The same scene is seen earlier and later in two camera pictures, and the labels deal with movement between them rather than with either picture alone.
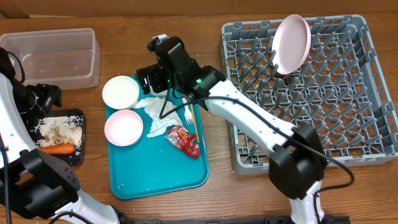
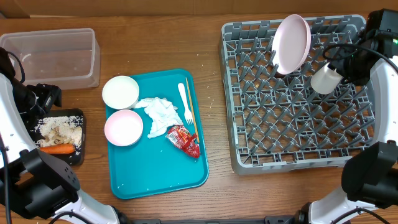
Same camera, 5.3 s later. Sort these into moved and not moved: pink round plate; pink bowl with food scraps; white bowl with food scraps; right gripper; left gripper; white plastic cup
Moved: white plastic cup; right gripper
Not moved: pink bowl with food scraps; white bowl with food scraps; pink round plate; left gripper
